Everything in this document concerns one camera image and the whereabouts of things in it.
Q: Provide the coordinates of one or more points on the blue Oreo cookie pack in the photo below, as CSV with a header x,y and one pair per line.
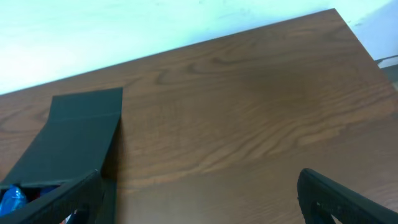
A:
x,y
13,199

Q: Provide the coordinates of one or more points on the black box with lid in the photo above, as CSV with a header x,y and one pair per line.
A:
x,y
81,135

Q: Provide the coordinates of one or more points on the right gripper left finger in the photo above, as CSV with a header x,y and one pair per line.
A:
x,y
80,199

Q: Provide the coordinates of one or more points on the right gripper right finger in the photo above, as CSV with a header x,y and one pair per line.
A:
x,y
323,200

